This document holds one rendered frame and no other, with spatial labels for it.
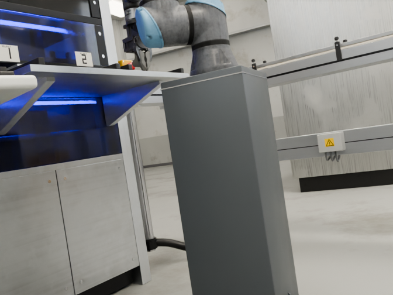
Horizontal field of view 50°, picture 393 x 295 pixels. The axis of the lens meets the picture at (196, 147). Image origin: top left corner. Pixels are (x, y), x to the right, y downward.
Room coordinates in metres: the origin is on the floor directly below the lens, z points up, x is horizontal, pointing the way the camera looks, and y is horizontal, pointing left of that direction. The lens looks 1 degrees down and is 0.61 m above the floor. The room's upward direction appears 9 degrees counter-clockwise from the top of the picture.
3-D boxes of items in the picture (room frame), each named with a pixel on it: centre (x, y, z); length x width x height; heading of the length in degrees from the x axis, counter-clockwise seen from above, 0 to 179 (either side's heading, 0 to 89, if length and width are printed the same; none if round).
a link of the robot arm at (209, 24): (1.27, -0.08, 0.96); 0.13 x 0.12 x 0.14; 106
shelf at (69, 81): (1.56, 0.39, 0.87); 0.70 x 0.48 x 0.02; 143
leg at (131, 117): (2.21, 0.32, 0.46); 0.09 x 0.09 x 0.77; 53
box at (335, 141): (2.09, -0.66, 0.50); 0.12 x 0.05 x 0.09; 53
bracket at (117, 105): (1.75, 0.23, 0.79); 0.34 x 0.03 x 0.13; 53
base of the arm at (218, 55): (1.28, -0.09, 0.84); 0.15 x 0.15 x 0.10
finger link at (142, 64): (1.68, 0.18, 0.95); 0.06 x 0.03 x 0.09; 53
